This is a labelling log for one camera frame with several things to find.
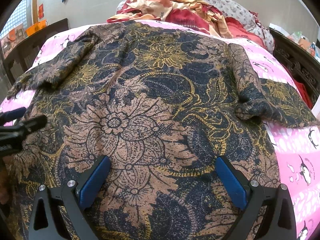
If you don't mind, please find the brown floral batik shirt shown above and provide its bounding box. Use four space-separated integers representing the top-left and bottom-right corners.
4 20 320 240

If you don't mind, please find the dark wooden footboard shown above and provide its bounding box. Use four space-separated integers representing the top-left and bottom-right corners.
3 18 69 85

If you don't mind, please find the orange box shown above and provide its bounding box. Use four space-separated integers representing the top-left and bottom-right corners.
25 20 48 36

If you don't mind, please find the glass block window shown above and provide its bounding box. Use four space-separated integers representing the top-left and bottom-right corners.
1 0 32 38

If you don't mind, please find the dark carved wooden headboard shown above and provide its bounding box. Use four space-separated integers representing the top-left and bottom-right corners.
270 28 319 105

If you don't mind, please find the clutter on bedside shelf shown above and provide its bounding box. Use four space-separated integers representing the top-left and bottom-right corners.
269 23 319 61

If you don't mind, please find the red and cream floral blanket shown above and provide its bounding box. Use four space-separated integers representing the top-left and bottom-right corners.
106 0 267 49

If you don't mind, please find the grey floral pillow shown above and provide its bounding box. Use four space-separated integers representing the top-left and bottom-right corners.
117 0 274 52

